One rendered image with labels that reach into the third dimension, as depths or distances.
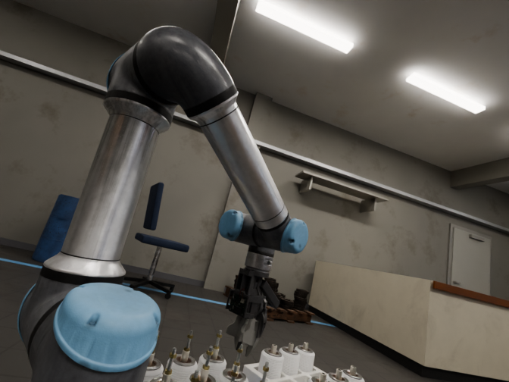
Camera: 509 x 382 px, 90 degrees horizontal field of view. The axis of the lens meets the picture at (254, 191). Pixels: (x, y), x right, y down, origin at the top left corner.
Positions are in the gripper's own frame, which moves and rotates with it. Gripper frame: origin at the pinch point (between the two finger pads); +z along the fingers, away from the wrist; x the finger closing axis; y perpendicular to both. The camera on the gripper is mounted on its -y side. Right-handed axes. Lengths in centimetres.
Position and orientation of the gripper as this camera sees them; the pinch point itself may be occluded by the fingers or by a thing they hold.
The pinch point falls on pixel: (244, 347)
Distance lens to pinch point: 80.2
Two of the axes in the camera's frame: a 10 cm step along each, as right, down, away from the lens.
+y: -6.4, -3.3, -7.0
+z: -2.3, 9.4, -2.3
